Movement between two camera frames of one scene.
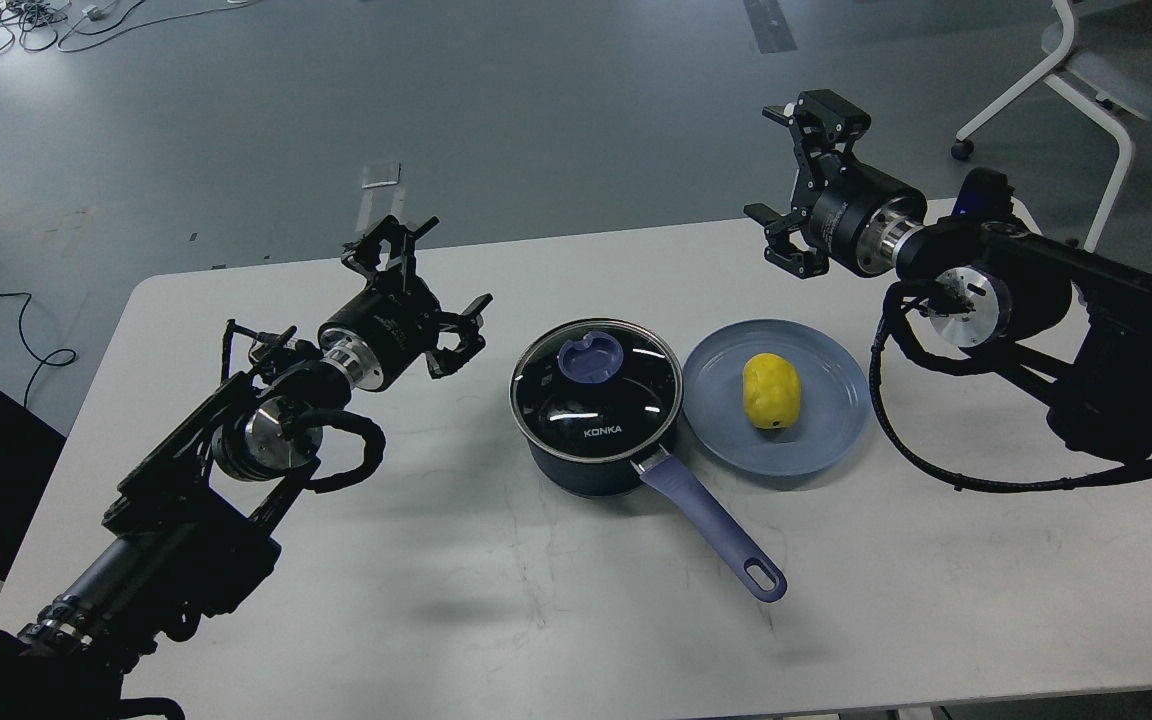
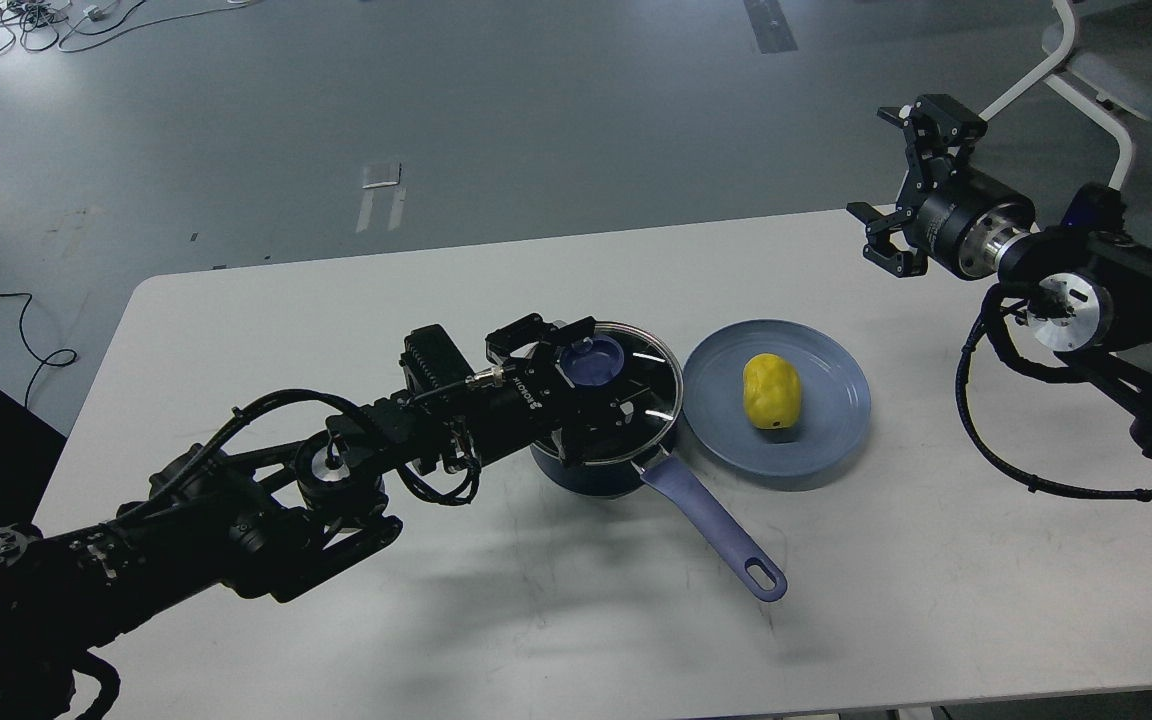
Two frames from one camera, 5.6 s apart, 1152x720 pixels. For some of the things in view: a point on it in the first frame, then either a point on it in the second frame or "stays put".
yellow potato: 771,390 stays put
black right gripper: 858,215 to 963,218
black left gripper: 382,332 to 529,404
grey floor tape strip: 771,29 stays put
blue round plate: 834,398 stays put
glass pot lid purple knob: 590,357 stays put
